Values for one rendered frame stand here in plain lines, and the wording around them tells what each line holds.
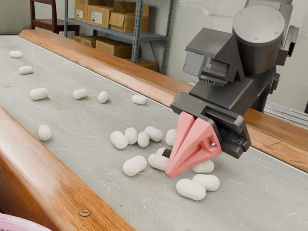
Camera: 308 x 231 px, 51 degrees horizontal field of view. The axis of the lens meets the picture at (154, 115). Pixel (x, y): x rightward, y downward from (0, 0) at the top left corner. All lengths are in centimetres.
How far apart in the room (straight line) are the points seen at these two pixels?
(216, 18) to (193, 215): 253
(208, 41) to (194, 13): 259
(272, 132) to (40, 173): 38
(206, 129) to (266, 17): 14
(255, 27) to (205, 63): 7
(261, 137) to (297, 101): 201
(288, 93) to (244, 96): 218
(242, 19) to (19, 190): 31
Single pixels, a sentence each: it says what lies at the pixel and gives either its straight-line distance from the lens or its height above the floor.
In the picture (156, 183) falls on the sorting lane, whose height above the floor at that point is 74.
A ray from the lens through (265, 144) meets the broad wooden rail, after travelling 56.
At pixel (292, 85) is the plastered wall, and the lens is 256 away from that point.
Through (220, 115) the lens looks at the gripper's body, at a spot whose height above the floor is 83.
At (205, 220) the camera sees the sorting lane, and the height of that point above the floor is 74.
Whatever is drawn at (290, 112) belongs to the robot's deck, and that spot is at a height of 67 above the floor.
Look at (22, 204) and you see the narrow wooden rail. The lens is 39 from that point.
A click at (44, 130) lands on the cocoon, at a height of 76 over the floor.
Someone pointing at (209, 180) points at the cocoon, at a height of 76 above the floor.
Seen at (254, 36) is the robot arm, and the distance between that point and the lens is 38.
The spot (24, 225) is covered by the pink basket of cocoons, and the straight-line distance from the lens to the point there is 31.
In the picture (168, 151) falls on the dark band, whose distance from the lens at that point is 45.
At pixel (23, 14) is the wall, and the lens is 520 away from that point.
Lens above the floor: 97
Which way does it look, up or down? 22 degrees down
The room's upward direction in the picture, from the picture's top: 7 degrees clockwise
